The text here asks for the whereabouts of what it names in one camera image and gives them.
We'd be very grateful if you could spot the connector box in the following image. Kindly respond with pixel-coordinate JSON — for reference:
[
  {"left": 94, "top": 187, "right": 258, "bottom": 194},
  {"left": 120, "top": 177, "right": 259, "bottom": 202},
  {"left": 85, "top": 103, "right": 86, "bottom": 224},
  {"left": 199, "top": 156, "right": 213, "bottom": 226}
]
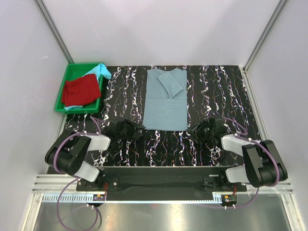
[
  {"left": 222, "top": 194, "right": 237, "bottom": 203},
  {"left": 92, "top": 194, "right": 106, "bottom": 203}
]

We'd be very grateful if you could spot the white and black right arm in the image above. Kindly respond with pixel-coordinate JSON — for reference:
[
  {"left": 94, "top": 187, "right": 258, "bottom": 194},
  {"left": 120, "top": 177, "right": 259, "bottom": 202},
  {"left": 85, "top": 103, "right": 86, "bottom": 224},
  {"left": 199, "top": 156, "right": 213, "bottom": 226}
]
[{"left": 187, "top": 117, "right": 288, "bottom": 191}]

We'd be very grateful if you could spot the aluminium corner post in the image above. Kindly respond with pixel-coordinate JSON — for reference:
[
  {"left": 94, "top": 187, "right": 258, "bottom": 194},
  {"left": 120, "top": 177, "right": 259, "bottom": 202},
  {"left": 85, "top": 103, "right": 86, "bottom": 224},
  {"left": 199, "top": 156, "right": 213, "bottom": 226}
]
[
  {"left": 34, "top": 0, "right": 74, "bottom": 64},
  {"left": 243, "top": 0, "right": 289, "bottom": 73}
]

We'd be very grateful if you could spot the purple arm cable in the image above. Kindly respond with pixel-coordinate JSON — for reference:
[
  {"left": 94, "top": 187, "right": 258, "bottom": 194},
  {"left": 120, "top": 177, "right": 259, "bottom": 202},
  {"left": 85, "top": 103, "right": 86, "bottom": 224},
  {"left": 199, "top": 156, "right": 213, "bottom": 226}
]
[
  {"left": 54, "top": 115, "right": 104, "bottom": 228},
  {"left": 204, "top": 117, "right": 282, "bottom": 209}
]

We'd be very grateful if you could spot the left aluminium corner post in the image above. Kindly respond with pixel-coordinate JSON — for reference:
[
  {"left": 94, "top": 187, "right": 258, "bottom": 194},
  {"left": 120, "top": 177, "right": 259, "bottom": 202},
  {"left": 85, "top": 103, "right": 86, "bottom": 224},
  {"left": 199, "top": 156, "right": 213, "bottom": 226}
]
[{"left": 34, "top": 0, "right": 74, "bottom": 64}]

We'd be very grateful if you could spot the right aluminium corner post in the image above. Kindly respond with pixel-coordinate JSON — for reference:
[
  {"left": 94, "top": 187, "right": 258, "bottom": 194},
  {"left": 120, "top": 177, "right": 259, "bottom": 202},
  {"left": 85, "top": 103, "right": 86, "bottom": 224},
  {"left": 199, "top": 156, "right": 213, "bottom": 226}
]
[{"left": 243, "top": 0, "right": 289, "bottom": 73}]

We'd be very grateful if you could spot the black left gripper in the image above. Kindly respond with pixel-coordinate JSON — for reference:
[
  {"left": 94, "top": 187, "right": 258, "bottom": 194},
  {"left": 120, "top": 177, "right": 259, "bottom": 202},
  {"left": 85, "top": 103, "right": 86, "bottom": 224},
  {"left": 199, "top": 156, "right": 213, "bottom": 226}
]
[{"left": 116, "top": 118, "right": 145, "bottom": 142}]

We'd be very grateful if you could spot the red t shirt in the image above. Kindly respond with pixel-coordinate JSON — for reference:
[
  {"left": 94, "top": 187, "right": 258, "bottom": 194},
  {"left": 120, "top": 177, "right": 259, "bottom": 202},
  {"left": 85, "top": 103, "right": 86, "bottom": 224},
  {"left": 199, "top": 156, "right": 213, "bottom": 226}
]
[{"left": 61, "top": 74, "right": 101, "bottom": 107}]

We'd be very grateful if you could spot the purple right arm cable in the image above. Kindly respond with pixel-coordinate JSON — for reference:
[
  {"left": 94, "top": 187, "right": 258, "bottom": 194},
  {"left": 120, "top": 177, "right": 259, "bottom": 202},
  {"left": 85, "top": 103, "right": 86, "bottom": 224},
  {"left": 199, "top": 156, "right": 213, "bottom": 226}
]
[{"left": 204, "top": 117, "right": 282, "bottom": 209}]

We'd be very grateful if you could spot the left connector box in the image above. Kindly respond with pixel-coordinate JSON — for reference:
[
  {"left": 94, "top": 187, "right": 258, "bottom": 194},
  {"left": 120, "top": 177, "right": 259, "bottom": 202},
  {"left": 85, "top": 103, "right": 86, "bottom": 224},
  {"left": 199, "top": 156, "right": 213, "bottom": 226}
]
[{"left": 92, "top": 194, "right": 106, "bottom": 203}]

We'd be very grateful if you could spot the white slotted cable duct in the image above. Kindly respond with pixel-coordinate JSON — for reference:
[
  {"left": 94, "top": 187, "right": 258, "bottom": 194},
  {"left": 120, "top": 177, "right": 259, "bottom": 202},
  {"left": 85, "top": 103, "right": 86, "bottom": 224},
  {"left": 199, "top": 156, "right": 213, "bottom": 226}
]
[{"left": 42, "top": 192, "right": 222, "bottom": 205}]

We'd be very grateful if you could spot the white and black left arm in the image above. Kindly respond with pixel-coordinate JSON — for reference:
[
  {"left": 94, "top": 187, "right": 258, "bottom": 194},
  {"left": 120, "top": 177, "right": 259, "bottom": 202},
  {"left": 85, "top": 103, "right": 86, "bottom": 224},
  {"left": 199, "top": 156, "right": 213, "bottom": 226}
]
[{"left": 45, "top": 117, "right": 145, "bottom": 191}]

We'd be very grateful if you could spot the grey-blue polo shirt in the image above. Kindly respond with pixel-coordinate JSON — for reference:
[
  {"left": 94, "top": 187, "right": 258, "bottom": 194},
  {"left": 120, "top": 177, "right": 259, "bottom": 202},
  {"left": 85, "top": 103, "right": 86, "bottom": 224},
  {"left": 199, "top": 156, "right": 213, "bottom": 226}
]
[{"left": 143, "top": 68, "right": 188, "bottom": 131}]

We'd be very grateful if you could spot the right connector box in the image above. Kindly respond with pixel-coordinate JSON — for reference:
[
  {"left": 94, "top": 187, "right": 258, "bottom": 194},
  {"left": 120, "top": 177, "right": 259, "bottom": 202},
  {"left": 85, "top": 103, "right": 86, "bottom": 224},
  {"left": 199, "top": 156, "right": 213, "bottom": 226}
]
[{"left": 222, "top": 194, "right": 237, "bottom": 203}]

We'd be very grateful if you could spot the light blue t shirt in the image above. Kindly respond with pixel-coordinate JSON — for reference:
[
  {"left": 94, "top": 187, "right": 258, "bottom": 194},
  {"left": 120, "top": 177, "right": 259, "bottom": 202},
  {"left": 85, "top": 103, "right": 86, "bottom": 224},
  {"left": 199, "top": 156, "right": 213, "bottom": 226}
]
[{"left": 63, "top": 63, "right": 112, "bottom": 112}]

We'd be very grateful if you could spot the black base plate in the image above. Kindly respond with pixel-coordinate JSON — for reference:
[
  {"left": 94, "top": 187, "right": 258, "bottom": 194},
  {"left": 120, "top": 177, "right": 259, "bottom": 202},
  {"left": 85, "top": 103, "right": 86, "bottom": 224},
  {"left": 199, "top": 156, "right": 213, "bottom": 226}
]
[{"left": 77, "top": 167, "right": 247, "bottom": 199}]

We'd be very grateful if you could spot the aluminium front rail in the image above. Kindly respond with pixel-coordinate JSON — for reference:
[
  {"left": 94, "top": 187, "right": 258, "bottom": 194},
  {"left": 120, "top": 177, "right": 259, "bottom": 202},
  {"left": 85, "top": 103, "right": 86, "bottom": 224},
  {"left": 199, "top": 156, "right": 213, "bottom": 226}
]
[{"left": 22, "top": 174, "right": 306, "bottom": 231}]

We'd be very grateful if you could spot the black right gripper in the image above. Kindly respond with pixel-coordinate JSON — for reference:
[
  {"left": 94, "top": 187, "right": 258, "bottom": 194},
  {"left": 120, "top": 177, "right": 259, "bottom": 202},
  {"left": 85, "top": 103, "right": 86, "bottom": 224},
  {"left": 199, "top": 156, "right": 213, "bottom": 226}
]
[{"left": 185, "top": 119, "right": 215, "bottom": 144}]

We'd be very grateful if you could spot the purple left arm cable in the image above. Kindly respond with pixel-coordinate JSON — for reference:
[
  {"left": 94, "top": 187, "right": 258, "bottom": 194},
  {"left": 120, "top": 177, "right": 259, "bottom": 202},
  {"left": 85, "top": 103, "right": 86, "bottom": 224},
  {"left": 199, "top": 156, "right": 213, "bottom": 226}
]
[{"left": 54, "top": 115, "right": 104, "bottom": 228}]

